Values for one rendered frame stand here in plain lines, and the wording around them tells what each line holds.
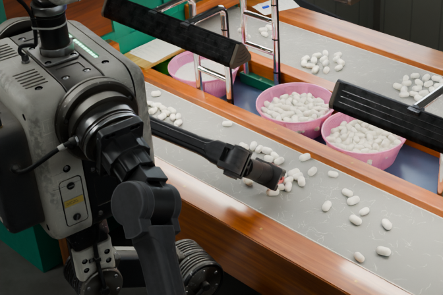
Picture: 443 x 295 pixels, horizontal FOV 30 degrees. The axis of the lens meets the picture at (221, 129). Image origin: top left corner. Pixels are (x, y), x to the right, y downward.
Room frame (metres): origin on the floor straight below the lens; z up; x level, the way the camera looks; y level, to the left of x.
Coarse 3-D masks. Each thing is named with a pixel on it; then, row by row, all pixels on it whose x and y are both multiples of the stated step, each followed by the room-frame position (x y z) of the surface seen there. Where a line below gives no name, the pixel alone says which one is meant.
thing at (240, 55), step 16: (112, 0) 2.57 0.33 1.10; (128, 0) 2.53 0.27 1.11; (112, 16) 2.53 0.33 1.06; (128, 16) 2.49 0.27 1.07; (144, 16) 2.44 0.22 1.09; (160, 16) 2.40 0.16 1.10; (144, 32) 2.41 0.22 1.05; (160, 32) 2.36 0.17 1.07; (176, 32) 2.32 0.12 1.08; (192, 32) 2.28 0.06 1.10; (208, 32) 2.24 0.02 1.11; (192, 48) 2.25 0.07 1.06; (208, 48) 2.21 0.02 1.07; (224, 48) 2.17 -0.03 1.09; (240, 48) 2.15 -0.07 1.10; (224, 64) 2.15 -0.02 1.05; (240, 64) 2.15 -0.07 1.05
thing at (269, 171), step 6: (264, 162) 1.93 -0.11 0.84; (264, 168) 1.87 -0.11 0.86; (270, 168) 1.90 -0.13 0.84; (276, 168) 1.90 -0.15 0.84; (264, 174) 1.87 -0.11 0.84; (270, 174) 1.88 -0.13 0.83; (276, 174) 1.88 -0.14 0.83; (282, 174) 1.88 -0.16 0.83; (258, 180) 1.86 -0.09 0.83; (264, 180) 1.87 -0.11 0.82; (270, 180) 1.88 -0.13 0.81; (276, 180) 1.87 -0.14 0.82; (270, 186) 1.87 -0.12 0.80; (276, 186) 1.86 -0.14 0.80
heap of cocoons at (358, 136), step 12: (336, 132) 2.21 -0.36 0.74; (348, 132) 2.22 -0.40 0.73; (360, 132) 2.21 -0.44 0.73; (372, 132) 2.19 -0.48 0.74; (384, 132) 2.18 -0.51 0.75; (336, 144) 2.14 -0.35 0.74; (348, 144) 2.14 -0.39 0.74; (360, 144) 2.13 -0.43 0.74; (372, 144) 2.13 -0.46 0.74; (384, 144) 2.12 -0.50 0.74; (396, 144) 2.12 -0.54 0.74
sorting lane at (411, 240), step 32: (160, 96) 2.53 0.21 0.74; (192, 128) 2.30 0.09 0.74; (224, 128) 2.29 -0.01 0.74; (192, 160) 2.12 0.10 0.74; (288, 160) 2.08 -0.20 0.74; (224, 192) 1.94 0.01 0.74; (256, 192) 1.93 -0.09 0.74; (288, 192) 1.92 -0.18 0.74; (320, 192) 1.90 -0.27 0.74; (384, 192) 1.88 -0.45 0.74; (288, 224) 1.77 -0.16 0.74; (320, 224) 1.76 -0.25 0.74; (352, 224) 1.75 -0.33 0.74; (416, 224) 1.73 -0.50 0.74; (352, 256) 1.62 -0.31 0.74; (384, 256) 1.61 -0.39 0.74; (416, 256) 1.60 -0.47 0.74; (416, 288) 1.48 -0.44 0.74
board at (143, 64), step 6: (126, 54) 2.81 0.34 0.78; (132, 54) 2.81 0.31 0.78; (174, 54) 2.79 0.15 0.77; (132, 60) 2.76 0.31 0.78; (138, 60) 2.75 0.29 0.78; (144, 60) 2.75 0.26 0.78; (162, 60) 2.75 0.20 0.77; (138, 66) 2.71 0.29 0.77; (144, 66) 2.70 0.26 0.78; (150, 66) 2.71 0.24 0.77
